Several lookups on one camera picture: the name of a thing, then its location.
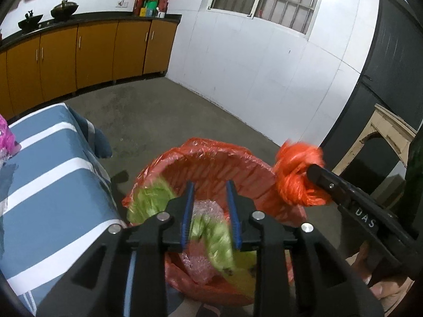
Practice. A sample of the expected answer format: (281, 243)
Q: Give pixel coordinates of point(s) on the row of wooden base cabinets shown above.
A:
(92, 52)

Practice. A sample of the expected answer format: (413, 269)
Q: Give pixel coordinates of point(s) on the clear plastic bag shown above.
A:
(206, 209)

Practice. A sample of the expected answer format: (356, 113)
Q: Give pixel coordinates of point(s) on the black wok with lid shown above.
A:
(64, 9)

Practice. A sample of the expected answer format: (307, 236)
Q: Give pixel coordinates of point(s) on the red knotted plastic bag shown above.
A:
(294, 175)

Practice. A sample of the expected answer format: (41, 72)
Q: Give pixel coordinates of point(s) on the pink plastic wrap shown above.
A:
(6, 135)

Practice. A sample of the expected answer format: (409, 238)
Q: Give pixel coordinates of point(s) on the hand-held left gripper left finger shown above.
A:
(186, 214)

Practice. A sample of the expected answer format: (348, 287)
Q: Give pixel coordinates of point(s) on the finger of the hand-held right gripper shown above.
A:
(330, 181)

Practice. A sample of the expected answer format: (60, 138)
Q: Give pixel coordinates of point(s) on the green plastic wrapper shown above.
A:
(214, 237)

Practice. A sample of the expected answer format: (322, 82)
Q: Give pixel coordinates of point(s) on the red mesh waste basket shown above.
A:
(214, 171)

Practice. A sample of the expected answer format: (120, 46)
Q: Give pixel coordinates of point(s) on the dark green cloth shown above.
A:
(416, 178)

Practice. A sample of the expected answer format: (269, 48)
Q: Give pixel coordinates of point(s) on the cream wooden furniture frame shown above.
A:
(390, 122)

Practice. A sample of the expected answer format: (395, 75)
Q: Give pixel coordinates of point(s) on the green box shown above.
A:
(151, 6)

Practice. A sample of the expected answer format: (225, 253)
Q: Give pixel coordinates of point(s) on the red plastic bin liner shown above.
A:
(211, 145)

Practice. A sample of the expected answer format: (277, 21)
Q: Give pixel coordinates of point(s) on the black kitchen countertop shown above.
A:
(99, 16)

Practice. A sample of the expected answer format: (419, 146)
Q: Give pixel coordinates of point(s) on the person's right hand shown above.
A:
(393, 290)

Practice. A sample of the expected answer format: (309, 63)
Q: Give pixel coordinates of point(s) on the white wall socket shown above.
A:
(122, 4)

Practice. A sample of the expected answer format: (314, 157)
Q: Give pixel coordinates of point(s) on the green gold foil wrapper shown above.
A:
(244, 272)

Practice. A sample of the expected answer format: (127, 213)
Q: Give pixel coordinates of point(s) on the blue white striped tablecloth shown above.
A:
(59, 185)

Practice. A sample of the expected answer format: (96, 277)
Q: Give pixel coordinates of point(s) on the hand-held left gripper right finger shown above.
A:
(233, 214)

